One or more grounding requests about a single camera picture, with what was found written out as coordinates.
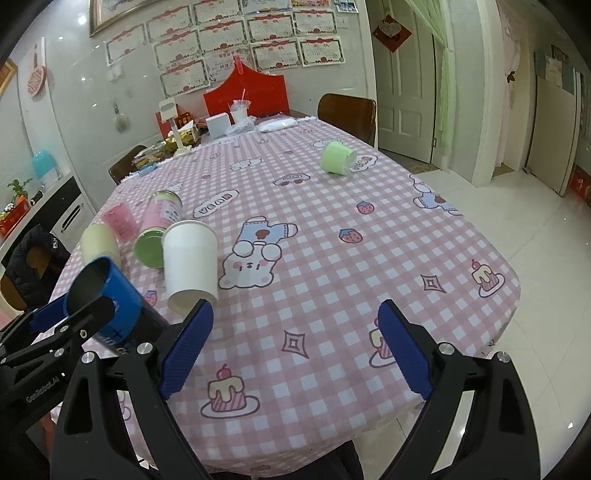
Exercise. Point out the pink translucent cup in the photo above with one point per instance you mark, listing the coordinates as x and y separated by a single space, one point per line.
117 220

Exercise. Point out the white cabinet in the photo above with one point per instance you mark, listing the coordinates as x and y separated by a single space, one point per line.
64 207

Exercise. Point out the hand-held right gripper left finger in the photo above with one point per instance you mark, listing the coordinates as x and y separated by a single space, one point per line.
184 350

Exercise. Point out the white leaning panel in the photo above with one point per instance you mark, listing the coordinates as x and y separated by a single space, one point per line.
551 129

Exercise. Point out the red gift box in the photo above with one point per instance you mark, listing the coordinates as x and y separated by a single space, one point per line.
258 92

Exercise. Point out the small potted plant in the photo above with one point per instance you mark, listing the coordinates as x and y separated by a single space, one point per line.
19 191

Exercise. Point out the red round wall decoration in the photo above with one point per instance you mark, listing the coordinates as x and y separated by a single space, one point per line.
36 76

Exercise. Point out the cream cup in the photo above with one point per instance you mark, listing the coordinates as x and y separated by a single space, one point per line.
99 244

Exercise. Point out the wall of award certificates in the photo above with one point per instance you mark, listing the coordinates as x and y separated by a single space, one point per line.
221 37

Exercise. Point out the brown wooden chair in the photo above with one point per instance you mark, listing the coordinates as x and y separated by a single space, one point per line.
124 161
346 115

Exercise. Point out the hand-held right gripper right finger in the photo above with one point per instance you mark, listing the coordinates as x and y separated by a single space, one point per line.
404 350

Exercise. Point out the white door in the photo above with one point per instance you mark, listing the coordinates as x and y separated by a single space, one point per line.
406 101

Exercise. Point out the pink lace curtain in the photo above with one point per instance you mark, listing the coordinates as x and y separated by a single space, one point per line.
512 83

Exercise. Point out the red door decoration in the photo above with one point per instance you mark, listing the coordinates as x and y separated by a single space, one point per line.
391 33

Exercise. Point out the white light switch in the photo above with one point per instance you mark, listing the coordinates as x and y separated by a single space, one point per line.
116 72

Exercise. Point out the light green cup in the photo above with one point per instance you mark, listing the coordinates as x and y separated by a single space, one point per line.
337 157

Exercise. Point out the clear plastic bag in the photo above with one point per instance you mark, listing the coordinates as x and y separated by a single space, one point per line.
242 127

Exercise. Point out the pink checkered tablecloth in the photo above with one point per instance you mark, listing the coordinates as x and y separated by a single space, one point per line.
323 258

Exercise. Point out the pink can with green lid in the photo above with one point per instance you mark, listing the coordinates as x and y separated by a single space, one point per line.
159 217

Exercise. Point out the framed picture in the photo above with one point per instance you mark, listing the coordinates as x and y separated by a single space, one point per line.
111 16

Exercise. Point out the pile of gold snack packets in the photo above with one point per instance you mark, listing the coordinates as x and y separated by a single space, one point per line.
161 150

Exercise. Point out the clear plastic cup with straw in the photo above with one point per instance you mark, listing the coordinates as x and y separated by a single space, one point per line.
240 113

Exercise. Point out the silver wall ornament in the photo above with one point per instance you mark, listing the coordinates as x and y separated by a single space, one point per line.
121 121

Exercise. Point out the white cardboard stand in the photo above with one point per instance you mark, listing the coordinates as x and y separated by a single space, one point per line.
171 124

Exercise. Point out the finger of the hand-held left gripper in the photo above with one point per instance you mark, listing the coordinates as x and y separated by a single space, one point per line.
48 317
90 316

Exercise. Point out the black jacket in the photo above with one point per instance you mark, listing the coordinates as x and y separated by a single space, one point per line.
34 263

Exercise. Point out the small white box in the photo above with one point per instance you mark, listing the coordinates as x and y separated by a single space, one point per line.
218 125

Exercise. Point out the white paper cup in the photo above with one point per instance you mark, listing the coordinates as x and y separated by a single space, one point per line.
189 258

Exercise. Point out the blue cup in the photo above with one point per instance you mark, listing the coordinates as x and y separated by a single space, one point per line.
124 295

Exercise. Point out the white plastic bag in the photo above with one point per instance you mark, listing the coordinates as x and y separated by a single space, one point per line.
277 125

